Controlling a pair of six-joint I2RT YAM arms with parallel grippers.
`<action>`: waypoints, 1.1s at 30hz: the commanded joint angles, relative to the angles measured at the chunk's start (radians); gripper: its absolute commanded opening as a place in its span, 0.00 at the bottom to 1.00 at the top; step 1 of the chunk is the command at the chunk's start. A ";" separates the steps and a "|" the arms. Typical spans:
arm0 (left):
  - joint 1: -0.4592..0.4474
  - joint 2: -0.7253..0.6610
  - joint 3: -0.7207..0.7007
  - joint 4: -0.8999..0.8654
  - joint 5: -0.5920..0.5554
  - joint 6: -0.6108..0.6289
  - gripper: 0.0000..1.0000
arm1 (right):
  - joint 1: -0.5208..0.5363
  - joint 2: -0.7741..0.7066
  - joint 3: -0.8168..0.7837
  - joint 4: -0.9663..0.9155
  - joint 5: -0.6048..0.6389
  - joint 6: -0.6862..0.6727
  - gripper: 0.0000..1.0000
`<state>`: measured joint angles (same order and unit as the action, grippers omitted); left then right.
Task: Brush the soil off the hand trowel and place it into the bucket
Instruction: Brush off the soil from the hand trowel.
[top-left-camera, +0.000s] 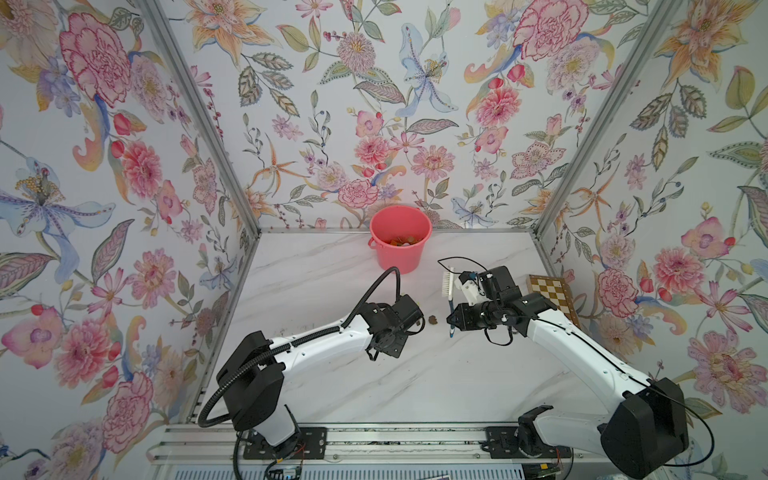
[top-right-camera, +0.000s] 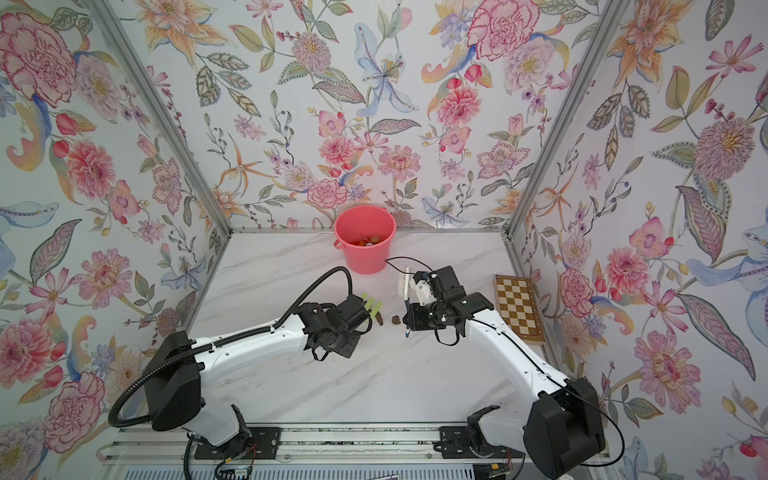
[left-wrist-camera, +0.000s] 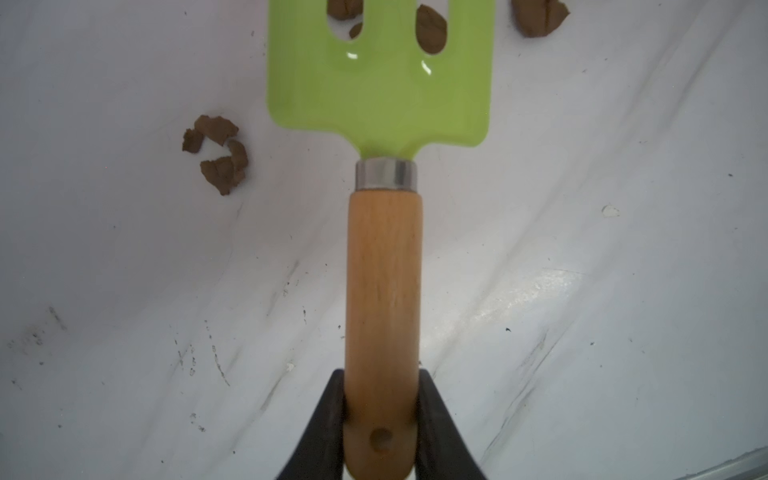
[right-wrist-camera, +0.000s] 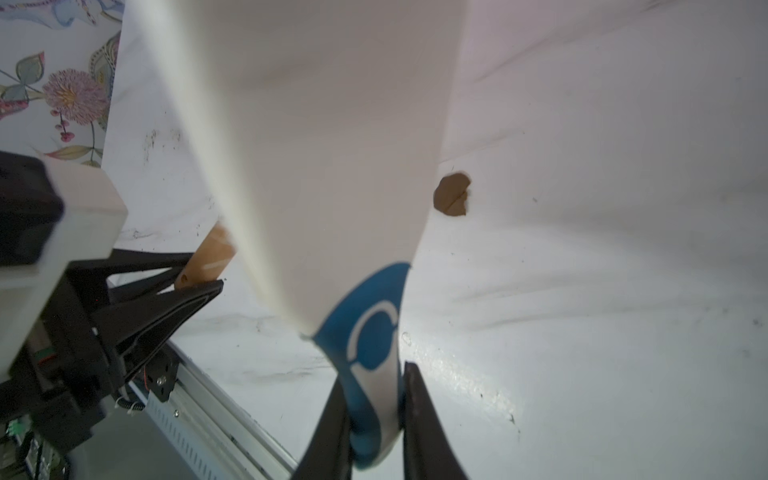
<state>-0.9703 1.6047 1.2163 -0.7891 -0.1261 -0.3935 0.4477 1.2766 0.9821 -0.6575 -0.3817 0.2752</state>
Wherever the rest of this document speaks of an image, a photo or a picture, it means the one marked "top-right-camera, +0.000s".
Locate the brown white chessboard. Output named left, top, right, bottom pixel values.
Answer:
left=494, top=275, right=545, bottom=345

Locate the green hand rake wooden handle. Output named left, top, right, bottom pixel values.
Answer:
left=361, top=293, right=382, bottom=320

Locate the aluminium rail frame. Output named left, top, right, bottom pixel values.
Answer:
left=96, top=422, right=544, bottom=479

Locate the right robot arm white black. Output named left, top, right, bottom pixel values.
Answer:
left=399, top=267, right=627, bottom=479

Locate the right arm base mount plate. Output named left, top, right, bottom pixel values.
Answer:
left=433, top=425, right=523, bottom=460

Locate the white blue brush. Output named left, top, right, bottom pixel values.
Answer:
left=398, top=267, right=412, bottom=339

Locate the pink plastic bucket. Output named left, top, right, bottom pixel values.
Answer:
left=333, top=205, right=397, bottom=275

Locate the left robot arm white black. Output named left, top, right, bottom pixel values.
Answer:
left=108, top=266, right=376, bottom=454

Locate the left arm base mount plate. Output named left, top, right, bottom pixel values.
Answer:
left=194, top=426, right=282, bottom=460

